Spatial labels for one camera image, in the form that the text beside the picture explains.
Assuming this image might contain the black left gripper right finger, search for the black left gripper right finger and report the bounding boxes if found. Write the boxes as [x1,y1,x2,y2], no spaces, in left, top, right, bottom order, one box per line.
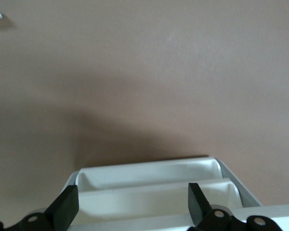
[186,183,232,231]

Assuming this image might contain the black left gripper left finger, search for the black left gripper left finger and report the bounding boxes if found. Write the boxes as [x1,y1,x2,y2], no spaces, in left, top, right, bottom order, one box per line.
[20,184,79,231]

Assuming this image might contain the white drawer cabinet shell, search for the white drawer cabinet shell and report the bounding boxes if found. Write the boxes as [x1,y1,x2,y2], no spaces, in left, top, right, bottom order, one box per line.
[64,157,264,208]

